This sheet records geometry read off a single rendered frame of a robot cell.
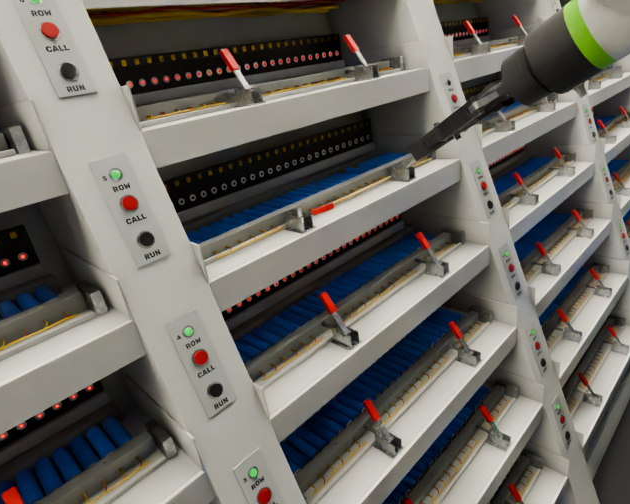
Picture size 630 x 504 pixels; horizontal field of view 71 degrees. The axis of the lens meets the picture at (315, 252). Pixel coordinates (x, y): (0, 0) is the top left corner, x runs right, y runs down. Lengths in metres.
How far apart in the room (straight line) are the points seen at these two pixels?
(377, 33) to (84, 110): 0.66
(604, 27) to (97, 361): 0.66
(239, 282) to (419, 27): 0.65
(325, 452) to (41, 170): 0.55
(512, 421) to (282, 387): 0.60
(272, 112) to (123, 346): 0.37
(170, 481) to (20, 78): 0.45
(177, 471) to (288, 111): 0.50
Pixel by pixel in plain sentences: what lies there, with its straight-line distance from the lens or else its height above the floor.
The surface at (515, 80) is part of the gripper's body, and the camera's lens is 0.68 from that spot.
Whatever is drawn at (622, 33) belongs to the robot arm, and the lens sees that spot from 0.64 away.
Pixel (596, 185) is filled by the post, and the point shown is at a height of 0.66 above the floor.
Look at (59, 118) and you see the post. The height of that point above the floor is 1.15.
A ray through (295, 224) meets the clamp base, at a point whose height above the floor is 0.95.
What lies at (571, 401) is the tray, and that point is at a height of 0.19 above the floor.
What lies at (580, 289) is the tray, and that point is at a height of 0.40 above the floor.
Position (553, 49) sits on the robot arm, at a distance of 0.65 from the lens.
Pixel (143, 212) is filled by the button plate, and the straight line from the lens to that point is 0.53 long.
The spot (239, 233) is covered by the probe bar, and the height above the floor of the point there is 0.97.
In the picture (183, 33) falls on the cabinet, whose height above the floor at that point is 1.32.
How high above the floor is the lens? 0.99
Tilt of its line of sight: 8 degrees down
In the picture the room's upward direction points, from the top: 22 degrees counter-clockwise
